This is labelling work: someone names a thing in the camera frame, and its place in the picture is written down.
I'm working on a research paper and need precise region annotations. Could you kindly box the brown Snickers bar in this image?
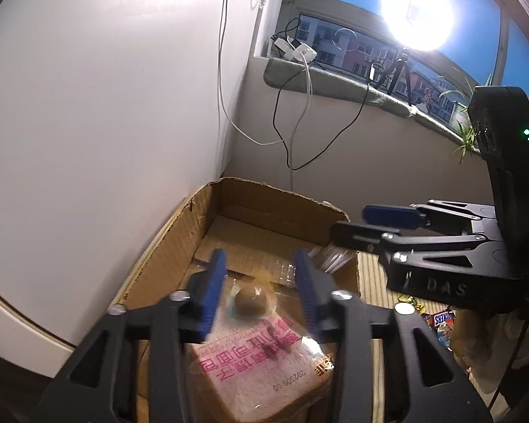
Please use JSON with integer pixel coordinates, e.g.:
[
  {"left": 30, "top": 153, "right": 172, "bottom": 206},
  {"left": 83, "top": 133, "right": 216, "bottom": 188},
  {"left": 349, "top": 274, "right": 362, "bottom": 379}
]
[{"left": 427, "top": 310, "right": 455, "bottom": 340}]

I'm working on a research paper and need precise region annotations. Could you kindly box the tan candy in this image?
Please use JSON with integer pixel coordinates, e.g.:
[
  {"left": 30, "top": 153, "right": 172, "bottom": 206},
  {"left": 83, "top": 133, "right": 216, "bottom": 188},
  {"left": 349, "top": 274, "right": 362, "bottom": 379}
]
[{"left": 226, "top": 284, "right": 277, "bottom": 320}]

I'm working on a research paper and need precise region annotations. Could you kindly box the yellow candy packet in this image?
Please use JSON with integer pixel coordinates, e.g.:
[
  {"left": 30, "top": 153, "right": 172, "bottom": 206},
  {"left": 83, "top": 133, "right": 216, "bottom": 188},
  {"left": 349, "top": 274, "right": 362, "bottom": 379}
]
[{"left": 397, "top": 294, "right": 426, "bottom": 314}]

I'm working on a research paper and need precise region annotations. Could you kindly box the striped beige cushion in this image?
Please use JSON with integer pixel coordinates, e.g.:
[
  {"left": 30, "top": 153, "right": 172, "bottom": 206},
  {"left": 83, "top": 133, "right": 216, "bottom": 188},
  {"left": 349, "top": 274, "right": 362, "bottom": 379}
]
[{"left": 356, "top": 250, "right": 424, "bottom": 423}]

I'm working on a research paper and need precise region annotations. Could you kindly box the green potted plant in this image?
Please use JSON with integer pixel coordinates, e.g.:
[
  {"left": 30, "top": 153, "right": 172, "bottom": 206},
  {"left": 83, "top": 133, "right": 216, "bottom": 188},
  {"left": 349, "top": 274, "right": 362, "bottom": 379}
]
[{"left": 439, "top": 78, "right": 479, "bottom": 164}]

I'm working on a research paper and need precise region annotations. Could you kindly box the brown cardboard box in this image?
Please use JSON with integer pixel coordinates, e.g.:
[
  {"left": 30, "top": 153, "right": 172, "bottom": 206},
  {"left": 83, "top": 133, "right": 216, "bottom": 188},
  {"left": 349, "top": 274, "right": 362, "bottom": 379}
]
[{"left": 116, "top": 178, "right": 346, "bottom": 422}]

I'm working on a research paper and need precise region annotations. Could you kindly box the black tripod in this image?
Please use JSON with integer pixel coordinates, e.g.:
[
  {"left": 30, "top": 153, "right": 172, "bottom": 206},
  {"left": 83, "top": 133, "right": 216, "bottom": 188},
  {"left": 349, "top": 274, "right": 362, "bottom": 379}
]
[{"left": 369, "top": 48, "right": 413, "bottom": 106}]

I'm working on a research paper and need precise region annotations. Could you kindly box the packaged bread slice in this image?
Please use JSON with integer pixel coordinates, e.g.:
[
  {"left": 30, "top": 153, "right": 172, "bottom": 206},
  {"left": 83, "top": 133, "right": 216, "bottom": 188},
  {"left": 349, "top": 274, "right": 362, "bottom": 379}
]
[{"left": 187, "top": 313, "right": 334, "bottom": 422}]

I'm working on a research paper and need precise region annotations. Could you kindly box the white power adapter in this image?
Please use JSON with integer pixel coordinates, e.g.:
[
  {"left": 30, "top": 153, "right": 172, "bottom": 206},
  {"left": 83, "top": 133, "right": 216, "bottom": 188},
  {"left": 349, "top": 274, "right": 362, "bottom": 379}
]
[{"left": 273, "top": 36, "right": 317, "bottom": 64}]

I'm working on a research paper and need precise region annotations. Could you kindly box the white cable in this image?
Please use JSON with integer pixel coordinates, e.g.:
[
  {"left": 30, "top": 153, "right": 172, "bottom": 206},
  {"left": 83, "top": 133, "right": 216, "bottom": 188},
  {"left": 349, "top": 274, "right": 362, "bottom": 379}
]
[{"left": 215, "top": 0, "right": 315, "bottom": 190}]

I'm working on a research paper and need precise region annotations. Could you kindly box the black cable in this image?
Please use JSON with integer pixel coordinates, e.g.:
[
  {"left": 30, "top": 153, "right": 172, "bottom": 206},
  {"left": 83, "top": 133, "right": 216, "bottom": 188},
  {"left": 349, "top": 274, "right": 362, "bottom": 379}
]
[{"left": 270, "top": 17, "right": 389, "bottom": 172}]

